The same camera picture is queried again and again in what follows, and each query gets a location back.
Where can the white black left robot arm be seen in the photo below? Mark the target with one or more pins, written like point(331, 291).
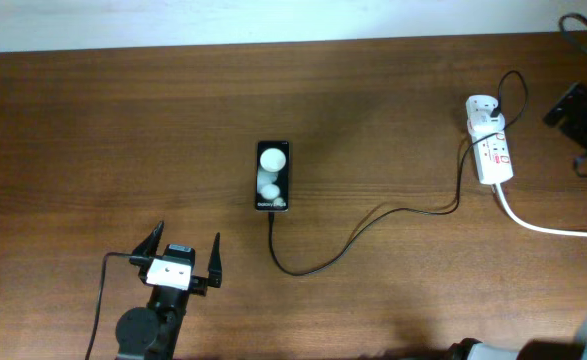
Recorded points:
point(151, 332)

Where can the white USB charger plug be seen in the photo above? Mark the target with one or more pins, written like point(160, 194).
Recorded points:
point(481, 122)

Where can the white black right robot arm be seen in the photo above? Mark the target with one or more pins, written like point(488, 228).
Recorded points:
point(569, 115)

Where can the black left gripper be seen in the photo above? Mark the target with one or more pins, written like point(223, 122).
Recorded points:
point(199, 283)

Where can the white power strip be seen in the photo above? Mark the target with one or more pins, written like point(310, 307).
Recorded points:
point(491, 152)

